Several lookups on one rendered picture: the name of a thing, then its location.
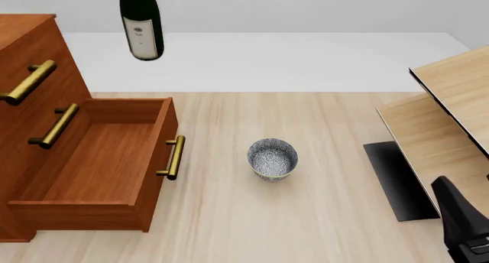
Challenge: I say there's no long brass drawer handle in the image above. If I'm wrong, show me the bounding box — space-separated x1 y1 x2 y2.
0 59 59 107

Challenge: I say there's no dark green wine bottle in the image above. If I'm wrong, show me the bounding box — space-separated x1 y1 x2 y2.
118 0 165 61

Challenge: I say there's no deep open wooden drawer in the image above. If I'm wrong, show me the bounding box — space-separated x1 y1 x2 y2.
6 96 180 233

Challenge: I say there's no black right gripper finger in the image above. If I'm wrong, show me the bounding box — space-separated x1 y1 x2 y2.
430 175 489 250

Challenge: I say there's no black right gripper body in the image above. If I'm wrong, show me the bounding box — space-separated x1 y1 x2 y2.
445 235 489 263

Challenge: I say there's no blue patterned bowl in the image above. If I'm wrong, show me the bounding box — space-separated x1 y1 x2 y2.
246 137 300 185

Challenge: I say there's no short brass drawer handle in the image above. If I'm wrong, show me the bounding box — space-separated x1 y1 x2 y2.
155 135 187 181

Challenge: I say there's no small shallow cabinet drawer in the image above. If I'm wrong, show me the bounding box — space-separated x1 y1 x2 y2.
0 18 79 123

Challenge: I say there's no red-brown wooden cabinet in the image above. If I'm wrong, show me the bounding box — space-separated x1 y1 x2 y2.
0 13 95 243

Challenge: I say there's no pale wooden slat tray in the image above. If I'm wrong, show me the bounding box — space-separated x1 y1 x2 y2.
375 44 489 216

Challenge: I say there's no medium wooden cabinet drawer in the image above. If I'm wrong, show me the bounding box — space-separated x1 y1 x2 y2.
0 69 94 209

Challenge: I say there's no medium brass drawer handle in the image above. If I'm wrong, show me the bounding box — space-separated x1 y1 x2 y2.
28 102 81 151

